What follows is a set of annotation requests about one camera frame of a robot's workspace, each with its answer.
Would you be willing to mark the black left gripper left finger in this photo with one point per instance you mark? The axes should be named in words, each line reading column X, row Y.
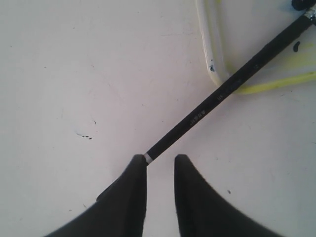
column 119, row 210

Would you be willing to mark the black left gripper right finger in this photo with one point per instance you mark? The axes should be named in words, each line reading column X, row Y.
column 202, row 212

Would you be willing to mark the black paintbrush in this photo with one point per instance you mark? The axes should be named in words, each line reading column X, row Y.
column 257, row 62

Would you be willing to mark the white paint tray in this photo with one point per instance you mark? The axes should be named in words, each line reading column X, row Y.
column 233, row 31

